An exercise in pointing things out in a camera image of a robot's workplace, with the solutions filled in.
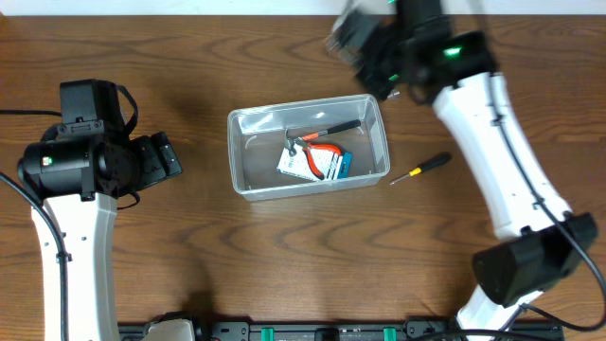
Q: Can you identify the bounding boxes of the silver combination wrench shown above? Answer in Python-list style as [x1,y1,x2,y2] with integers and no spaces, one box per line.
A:
[387,90,401,99]

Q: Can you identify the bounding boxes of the red handled cutting pliers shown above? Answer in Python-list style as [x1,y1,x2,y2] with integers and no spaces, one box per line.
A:
[295,141,343,181]

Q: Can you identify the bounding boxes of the clear plastic container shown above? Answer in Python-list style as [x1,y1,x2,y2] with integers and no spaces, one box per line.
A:
[227,94,390,201]

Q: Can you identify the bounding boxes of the blue white screw box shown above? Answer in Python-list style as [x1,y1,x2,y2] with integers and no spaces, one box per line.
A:
[276,144,352,182]

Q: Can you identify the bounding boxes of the small claw hammer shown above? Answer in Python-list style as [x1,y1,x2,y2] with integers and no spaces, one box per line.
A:
[284,119,361,156]

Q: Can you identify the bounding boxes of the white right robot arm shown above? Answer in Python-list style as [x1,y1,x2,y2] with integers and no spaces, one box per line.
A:
[341,27,597,340]

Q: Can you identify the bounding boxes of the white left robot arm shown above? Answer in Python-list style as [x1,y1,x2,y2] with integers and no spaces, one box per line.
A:
[19,132,182,340]

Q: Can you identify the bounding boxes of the yellow black screwdriver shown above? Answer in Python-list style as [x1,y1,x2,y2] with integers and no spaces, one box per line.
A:
[389,152,452,186]

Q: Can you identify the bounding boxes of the black mounting rail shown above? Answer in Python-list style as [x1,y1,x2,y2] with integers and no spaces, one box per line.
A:
[118,312,565,341]

